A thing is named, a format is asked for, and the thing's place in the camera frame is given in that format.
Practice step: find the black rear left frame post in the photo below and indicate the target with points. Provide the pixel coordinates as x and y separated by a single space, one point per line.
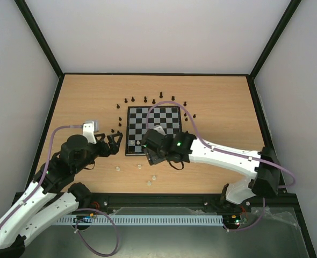
35 29

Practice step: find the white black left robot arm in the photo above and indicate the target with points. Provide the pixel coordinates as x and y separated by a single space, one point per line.
53 192

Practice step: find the black rear right frame post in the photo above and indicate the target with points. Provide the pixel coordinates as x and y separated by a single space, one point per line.
278 31

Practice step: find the white slotted cable duct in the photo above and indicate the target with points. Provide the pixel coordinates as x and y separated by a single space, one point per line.
143 220

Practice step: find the black white chessboard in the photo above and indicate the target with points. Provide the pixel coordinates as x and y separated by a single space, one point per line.
138 117

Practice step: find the black front frame rail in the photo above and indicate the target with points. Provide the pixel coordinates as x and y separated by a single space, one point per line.
108 202

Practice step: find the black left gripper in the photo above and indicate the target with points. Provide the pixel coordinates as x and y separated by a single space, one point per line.
115 148

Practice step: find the black frame post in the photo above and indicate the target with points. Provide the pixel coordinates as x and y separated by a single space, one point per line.
278 31
35 29

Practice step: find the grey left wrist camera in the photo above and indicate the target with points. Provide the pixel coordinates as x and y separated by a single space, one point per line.
90 127

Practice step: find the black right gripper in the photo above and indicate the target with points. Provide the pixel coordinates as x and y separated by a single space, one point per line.
150 157

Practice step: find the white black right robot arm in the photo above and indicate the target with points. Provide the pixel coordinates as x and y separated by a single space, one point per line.
259 169

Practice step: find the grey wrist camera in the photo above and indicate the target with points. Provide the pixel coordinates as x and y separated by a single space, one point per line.
159 129
90 127

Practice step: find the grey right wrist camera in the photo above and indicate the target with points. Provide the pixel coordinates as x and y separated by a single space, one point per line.
159 129

